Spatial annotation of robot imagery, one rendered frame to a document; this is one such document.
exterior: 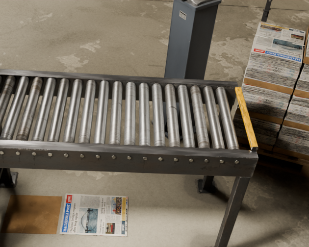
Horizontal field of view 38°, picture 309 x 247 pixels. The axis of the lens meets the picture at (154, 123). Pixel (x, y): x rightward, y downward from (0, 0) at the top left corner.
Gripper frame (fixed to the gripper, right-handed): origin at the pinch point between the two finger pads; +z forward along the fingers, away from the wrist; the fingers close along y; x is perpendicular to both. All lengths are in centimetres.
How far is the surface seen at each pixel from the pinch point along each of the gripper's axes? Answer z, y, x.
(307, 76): 21.9, -17.9, -30.8
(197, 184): 96, -51, 14
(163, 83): 16, -64, 41
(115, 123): 16, -101, 52
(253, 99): 44.7, -19.2, -5.9
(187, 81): 16, -57, 30
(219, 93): 16, -61, 12
